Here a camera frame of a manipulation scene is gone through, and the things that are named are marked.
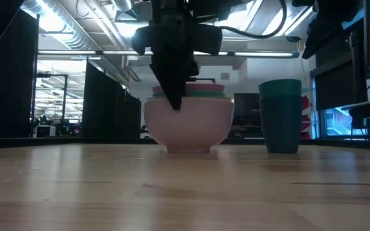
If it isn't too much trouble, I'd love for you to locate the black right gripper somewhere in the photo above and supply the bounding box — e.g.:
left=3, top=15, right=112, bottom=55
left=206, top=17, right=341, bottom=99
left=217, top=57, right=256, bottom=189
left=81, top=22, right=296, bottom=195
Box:
left=131, top=0, right=224, bottom=111

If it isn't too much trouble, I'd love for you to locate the green plastic bowl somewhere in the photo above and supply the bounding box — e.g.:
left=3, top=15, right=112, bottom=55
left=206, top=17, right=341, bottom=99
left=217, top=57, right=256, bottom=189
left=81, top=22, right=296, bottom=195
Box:
left=152, top=90, right=227, bottom=99

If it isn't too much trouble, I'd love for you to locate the pale pink plastic bowl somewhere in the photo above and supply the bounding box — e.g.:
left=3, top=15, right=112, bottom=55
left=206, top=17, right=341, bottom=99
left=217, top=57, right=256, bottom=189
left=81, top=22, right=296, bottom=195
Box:
left=143, top=96, right=235, bottom=154

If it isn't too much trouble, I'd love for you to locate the green plastic cup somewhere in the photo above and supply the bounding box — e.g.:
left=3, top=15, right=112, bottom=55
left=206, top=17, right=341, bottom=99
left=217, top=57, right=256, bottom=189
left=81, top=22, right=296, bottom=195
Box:
left=258, top=78, right=303, bottom=99

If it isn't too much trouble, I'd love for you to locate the dark shelf board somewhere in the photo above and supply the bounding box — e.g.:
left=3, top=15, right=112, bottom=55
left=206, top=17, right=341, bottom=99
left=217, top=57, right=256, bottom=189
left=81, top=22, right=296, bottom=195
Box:
left=340, top=96, right=370, bottom=120

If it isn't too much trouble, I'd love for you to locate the black computer monitor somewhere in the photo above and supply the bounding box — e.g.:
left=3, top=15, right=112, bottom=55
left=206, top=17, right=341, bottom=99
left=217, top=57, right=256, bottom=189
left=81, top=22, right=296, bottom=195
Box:
left=233, top=92, right=261, bottom=126

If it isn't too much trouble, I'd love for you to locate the long ceiling light bar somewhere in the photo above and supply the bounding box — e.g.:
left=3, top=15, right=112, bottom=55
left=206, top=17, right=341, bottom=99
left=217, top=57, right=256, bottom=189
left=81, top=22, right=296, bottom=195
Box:
left=37, top=49, right=300, bottom=59

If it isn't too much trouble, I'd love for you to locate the dark blue plastic cup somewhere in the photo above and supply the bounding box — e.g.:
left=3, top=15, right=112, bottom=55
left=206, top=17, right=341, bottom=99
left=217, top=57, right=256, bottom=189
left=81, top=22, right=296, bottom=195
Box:
left=258, top=95, right=303, bottom=155

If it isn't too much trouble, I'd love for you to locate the red and white sign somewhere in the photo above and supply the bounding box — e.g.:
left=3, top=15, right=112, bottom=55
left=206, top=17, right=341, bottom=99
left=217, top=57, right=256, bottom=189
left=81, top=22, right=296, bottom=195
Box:
left=301, top=95, right=312, bottom=140

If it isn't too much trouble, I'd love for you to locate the small white device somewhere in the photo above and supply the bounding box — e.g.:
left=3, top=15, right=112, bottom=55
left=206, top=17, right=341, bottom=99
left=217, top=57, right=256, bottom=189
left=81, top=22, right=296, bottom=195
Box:
left=33, top=124, right=57, bottom=139

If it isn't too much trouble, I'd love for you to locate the large black partition panel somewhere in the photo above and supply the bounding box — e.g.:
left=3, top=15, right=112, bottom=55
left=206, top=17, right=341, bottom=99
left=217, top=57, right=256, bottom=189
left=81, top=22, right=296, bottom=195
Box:
left=0, top=8, right=40, bottom=139

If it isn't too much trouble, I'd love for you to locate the black metal gantry frame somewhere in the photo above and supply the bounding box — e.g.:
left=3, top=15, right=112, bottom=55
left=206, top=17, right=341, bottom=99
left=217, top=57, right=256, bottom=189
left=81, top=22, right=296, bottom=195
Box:
left=35, top=73, right=69, bottom=121
left=187, top=77, right=216, bottom=85

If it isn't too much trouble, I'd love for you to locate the black partition wall row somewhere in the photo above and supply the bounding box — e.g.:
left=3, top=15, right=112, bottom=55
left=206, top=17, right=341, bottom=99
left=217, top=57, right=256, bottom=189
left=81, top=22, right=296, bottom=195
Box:
left=81, top=60, right=142, bottom=139

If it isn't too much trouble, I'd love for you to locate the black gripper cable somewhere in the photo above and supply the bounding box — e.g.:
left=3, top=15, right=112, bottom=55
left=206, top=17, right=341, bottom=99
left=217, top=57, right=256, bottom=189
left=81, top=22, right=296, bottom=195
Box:
left=218, top=0, right=288, bottom=40

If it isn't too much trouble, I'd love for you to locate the dark wall screen panel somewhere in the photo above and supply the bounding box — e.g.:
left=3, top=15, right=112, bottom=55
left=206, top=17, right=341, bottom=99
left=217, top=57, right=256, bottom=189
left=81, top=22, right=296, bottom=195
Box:
left=310, top=31, right=369, bottom=112

